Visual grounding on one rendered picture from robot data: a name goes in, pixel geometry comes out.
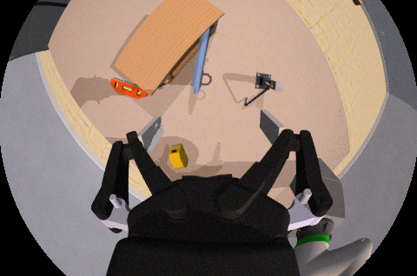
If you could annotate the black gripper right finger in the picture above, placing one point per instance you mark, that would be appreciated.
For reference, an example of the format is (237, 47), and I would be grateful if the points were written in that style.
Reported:
(312, 199)

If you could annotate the orange spirit level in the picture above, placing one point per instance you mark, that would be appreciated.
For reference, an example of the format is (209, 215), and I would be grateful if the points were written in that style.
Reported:
(127, 88)

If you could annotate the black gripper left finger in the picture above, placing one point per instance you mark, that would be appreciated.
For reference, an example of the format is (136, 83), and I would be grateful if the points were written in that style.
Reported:
(110, 204)

